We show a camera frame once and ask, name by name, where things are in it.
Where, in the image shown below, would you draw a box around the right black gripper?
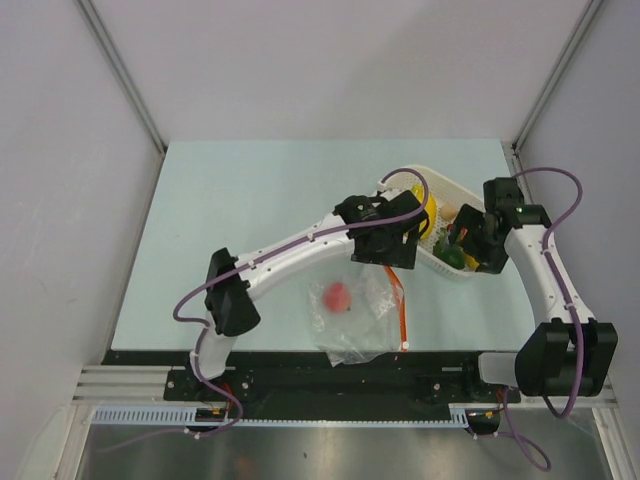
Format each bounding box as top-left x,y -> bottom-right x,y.
442,204 -> 509,275

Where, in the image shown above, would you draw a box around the white perforated plastic basket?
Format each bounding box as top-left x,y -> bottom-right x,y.
372,163 -> 489,284

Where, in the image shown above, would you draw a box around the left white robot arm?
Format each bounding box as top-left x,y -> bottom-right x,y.
185,190 -> 429,400

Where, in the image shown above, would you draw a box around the white cable duct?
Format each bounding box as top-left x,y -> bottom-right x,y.
91,405 -> 500,429

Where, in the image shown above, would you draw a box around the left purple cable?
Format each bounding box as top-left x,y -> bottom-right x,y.
94,167 -> 431,454

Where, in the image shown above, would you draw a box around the clear zip top bag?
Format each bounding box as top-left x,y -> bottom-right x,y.
308,262 -> 409,367

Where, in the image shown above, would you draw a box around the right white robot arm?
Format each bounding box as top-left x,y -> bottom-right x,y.
449,177 -> 618,401

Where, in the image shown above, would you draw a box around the green fake pepper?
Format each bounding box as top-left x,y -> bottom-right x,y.
442,247 -> 466,270

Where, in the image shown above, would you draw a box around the yellow fake lemon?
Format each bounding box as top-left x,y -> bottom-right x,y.
465,254 -> 479,271

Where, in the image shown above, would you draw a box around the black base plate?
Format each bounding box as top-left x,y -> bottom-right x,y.
103,351 -> 503,419

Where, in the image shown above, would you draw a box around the aluminium frame rail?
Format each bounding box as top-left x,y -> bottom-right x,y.
72,366 -> 174,405

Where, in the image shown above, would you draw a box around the beige fake egg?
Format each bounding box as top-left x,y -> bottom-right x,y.
440,205 -> 458,221

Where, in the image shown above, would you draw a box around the yellow fake bananas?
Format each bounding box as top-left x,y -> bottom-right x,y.
411,184 -> 437,240

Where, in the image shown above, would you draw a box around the purple cable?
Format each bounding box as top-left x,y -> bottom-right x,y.
499,166 -> 586,472
94,167 -> 431,454

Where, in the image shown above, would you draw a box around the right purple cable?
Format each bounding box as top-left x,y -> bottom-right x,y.
499,166 -> 586,472

